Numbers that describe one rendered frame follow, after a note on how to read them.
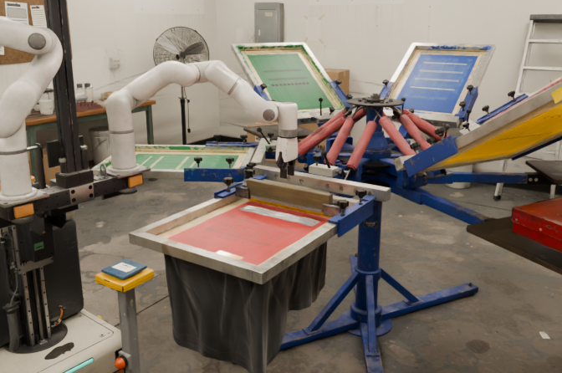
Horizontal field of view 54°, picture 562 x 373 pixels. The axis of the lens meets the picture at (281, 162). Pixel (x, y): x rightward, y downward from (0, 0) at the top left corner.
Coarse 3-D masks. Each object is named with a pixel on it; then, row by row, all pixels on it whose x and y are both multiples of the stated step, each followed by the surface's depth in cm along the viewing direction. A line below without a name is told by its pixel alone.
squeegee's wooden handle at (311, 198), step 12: (252, 180) 236; (252, 192) 237; (264, 192) 233; (276, 192) 230; (288, 192) 226; (300, 192) 223; (312, 192) 220; (324, 192) 219; (300, 204) 224; (312, 204) 221
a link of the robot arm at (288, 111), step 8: (280, 104) 217; (288, 104) 216; (296, 104) 219; (280, 112) 217; (288, 112) 215; (296, 112) 217; (280, 120) 218; (288, 120) 216; (296, 120) 218; (280, 128) 218; (288, 128) 217; (296, 128) 219
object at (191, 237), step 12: (252, 204) 237; (264, 204) 237; (216, 216) 223; (228, 216) 223; (240, 216) 223; (252, 216) 223; (264, 216) 223; (192, 228) 210; (204, 228) 210; (180, 240) 199; (192, 240) 199; (204, 240) 199; (216, 240) 199
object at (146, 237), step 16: (192, 208) 221; (208, 208) 226; (160, 224) 204; (176, 224) 211; (336, 224) 204; (144, 240) 192; (160, 240) 190; (304, 240) 190; (320, 240) 195; (176, 256) 185; (192, 256) 180; (208, 256) 177; (224, 256) 177; (288, 256) 177; (224, 272) 174; (240, 272) 170; (256, 272) 166; (272, 272) 170
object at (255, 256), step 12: (300, 216) 223; (312, 216) 223; (288, 228) 210; (300, 228) 210; (312, 228) 210; (288, 240) 199; (216, 252) 189; (228, 252) 189; (240, 252) 189; (252, 252) 189; (264, 252) 189; (276, 252) 189
